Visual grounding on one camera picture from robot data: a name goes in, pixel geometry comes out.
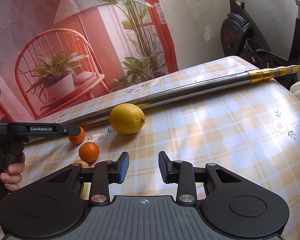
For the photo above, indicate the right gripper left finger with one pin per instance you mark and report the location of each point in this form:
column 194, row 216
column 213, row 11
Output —
column 102, row 175

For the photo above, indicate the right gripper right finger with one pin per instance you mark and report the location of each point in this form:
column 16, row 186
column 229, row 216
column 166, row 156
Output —
column 184, row 175

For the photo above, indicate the lemon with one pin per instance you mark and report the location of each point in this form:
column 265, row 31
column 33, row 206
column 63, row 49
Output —
column 127, row 118

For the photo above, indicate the large yellow grapefruit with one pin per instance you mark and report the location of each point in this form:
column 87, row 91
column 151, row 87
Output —
column 85, row 191

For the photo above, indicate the person's left hand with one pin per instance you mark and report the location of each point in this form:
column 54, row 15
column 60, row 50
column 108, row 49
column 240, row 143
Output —
column 13, row 176

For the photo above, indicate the centre tangerine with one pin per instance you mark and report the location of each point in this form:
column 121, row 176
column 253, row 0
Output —
column 89, row 152

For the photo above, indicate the tangerine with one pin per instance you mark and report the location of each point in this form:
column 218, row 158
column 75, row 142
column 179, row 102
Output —
column 77, row 139
column 89, row 152
column 200, row 192

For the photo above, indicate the right tangerine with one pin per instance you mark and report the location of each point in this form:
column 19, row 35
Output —
column 200, row 192

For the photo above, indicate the back middle tangerine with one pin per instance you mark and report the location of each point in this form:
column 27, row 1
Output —
column 77, row 139

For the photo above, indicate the plaid floral tablecloth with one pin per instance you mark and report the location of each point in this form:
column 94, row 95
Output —
column 253, row 131

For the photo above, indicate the printed room backdrop cloth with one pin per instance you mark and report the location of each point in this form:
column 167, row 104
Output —
column 55, row 54

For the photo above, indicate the telescopic metal pole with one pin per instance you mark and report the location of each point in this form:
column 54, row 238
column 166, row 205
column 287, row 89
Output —
column 219, row 84

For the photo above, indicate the black exercise bike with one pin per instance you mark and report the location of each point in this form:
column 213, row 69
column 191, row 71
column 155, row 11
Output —
column 265, row 33

